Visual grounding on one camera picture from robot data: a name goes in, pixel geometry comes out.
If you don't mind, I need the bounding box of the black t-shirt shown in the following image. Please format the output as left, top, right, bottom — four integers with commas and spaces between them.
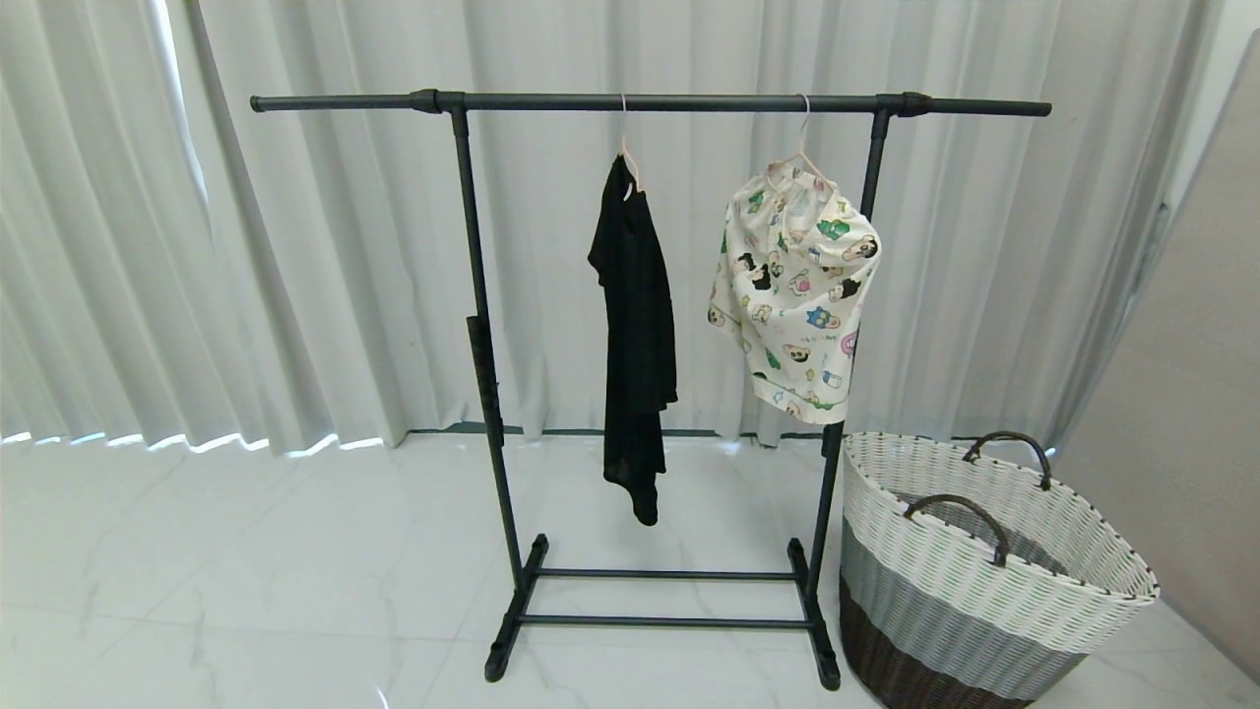
588, 153, 680, 528

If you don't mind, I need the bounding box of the cream printed garment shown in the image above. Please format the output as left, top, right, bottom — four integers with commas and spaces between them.
707, 162, 883, 426

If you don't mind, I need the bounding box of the pink clothes hanger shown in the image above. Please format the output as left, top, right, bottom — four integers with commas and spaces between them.
616, 95, 647, 203
768, 95, 838, 193

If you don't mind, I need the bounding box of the black clothes rack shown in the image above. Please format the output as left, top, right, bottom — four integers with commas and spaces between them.
249, 89, 1052, 690

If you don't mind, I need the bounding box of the white laundry basket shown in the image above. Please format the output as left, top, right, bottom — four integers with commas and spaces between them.
839, 430, 1161, 709

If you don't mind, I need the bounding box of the white curtain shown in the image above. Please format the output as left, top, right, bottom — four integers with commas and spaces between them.
0, 0, 1222, 456

